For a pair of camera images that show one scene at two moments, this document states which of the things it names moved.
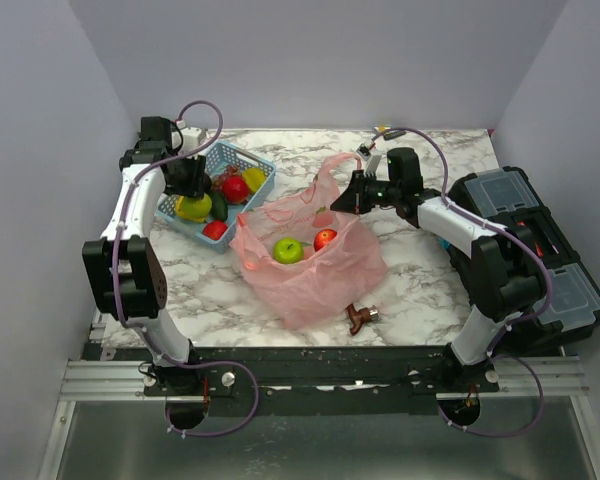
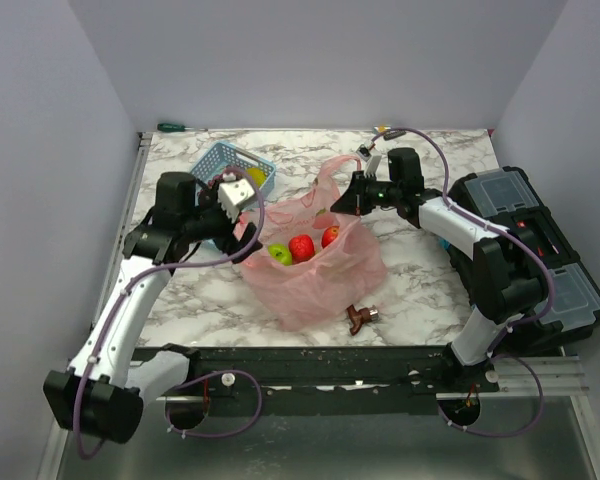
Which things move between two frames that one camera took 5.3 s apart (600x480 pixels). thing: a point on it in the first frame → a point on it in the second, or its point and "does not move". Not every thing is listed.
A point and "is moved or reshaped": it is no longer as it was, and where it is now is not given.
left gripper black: x=195 y=187 → x=227 y=243
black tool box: x=577 y=304 does not move
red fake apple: x=323 y=237 is moved or reshaped
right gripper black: x=354 y=198 does not move
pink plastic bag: x=307 y=261 does not move
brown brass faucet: x=361 y=317 does not move
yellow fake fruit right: x=254 y=178 does not move
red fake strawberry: x=235 y=189 is moved or reshaped
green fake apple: x=288 y=250 is moved or reshaped
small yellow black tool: x=390 y=133 does not move
